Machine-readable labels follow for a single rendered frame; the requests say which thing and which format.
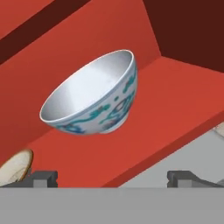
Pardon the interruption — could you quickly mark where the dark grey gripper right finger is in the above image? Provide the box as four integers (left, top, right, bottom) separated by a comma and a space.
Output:
166, 170, 224, 188

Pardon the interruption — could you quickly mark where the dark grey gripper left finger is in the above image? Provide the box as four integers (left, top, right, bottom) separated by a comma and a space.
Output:
1, 170, 59, 188

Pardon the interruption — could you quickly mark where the beige bowl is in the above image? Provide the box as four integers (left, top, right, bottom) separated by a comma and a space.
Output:
0, 149, 34, 187

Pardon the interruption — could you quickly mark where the white bowl with blue pattern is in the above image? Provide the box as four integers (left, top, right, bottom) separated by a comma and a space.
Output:
38, 49, 138, 136

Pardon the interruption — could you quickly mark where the red open cupboard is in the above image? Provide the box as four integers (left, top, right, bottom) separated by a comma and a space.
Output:
0, 0, 224, 188

